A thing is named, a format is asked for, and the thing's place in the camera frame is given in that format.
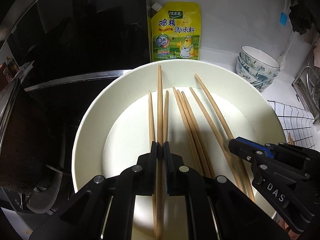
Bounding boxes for right human hand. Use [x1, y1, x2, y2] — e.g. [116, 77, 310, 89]
[274, 213, 300, 240]

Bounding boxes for wooden chopstick on cloth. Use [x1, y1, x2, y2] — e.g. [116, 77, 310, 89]
[288, 133, 295, 145]

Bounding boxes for white black grid cloth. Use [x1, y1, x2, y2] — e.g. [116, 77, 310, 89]
[268, 100, 316, 150]

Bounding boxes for large white round basin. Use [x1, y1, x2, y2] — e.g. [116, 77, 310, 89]
[71, 59, 287, 240]

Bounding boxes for bottom floral ceramic bowl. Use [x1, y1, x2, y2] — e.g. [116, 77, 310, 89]
[236, 64, 272, 92]

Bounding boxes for floral ceramic bowl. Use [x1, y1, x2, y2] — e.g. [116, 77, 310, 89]
[237, 55, 279, 83]
[236, 64, 272, 92]
[240, 46, 280, 76]

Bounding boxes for middle floral ceramic bowl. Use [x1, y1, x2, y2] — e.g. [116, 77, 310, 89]
[237, 55, 279, 83]

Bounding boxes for metal dish rack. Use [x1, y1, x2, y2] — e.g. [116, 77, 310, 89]
[292, 51, 319, 121]

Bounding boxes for top floral ceramic bowl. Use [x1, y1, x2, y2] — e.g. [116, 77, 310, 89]
[240, 46, 280, 76]

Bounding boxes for white dish brush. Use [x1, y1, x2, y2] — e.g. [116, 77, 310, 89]
[277, 32, 296, 71]

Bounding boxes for yellow chicken seasoning pouch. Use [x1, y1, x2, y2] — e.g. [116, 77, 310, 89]
[151, 2, 201, 62]

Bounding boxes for dark hanging cloth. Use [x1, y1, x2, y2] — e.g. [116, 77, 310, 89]
[289, 0, 319, 35]

